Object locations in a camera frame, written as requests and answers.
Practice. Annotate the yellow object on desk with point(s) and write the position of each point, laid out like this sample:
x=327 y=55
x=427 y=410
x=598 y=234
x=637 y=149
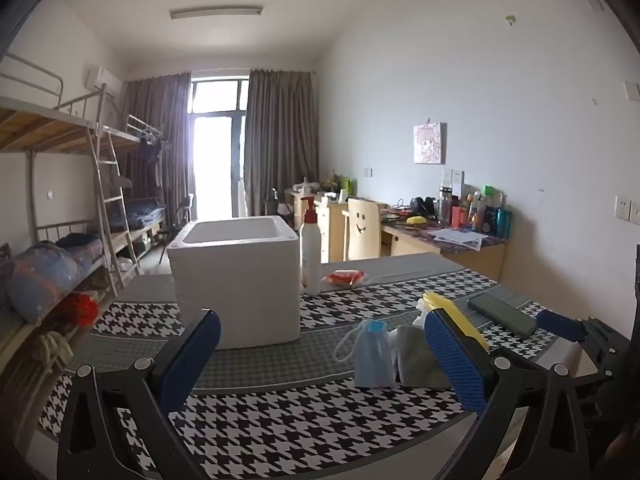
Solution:
x=416 y=220

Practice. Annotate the metal bunk ladder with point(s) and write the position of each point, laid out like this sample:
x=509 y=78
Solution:
x=112 y=210

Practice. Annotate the small metal bunk bed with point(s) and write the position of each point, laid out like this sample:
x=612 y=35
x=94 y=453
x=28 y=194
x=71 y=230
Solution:
x=130 y=135

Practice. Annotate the printed papers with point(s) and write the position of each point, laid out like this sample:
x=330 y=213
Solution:
x=457 y=239

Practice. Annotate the wooden desk with drawers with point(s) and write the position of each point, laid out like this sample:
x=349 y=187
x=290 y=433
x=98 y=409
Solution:
x=325 y=225

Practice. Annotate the grey cloth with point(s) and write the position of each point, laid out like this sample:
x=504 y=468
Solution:
x=415 y=360

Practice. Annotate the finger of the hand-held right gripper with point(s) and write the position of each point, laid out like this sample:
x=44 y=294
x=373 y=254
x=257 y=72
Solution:
x=560 y=325

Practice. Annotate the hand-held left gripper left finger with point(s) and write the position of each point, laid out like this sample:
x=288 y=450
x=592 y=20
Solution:
x=192 y=360

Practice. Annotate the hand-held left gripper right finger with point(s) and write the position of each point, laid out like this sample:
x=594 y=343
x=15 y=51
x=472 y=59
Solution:
x=455 y=365

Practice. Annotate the red snack packet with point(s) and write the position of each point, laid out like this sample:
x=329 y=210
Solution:
x=344 y=278

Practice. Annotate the dark green flat case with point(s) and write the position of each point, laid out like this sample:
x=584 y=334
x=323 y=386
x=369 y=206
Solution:
x=500 y=312

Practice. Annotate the wooden desk with patterned top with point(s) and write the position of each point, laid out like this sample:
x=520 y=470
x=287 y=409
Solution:
x=480 y=260

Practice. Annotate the white pump bottle red cap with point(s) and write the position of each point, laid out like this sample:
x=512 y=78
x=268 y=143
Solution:
x=310 y=260

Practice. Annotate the wall poster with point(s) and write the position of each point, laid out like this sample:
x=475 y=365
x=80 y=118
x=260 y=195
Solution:
x=429 y=143

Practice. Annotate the brown curtain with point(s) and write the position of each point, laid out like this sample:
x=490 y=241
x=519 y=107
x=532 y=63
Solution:
x=280 y=145
x=165 y=125

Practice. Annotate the blue folded bedding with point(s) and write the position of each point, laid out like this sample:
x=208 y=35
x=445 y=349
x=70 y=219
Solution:
x=142 y=215

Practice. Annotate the cluster of toiletry bottles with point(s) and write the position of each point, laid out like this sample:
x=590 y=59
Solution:
x=480 y=215

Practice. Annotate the ceiling tube light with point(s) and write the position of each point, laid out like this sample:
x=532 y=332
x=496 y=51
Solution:
x=216 y=12

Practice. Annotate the glass balcony door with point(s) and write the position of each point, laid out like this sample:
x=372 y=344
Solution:
x=215 y=160

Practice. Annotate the blue orange quilt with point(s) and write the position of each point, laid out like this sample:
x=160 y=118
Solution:
x=45 y=275

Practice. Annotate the dark hanging clothes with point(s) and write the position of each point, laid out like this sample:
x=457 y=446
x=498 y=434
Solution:
x=150 y=152

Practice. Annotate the beige cloth under bed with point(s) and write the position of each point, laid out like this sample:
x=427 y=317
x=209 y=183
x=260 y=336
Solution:
x=52 y=352

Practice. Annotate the red bag under bed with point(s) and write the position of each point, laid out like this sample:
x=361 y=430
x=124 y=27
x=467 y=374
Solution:
x=80 y=307

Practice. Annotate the white foam box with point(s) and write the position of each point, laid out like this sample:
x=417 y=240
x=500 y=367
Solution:
x=240 y=285

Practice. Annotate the white wall sockets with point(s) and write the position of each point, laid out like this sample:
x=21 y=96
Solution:
x=452 y=176

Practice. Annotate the black folding chair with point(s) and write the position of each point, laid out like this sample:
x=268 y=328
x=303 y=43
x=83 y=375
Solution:
x=177 y=230

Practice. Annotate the houndstooth tablecloth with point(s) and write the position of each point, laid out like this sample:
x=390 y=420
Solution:
x=300 y=425

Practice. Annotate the white air conditioner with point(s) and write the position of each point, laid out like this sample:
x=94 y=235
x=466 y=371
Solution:
x=102 y=80

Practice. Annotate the wooden chair with smiley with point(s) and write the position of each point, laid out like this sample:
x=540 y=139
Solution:
x=362 y=230

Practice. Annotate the large metal bunk bed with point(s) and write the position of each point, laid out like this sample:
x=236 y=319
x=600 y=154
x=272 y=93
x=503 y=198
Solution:
x=45 y=127

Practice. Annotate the green box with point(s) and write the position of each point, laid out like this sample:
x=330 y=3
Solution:
x=345 y=186

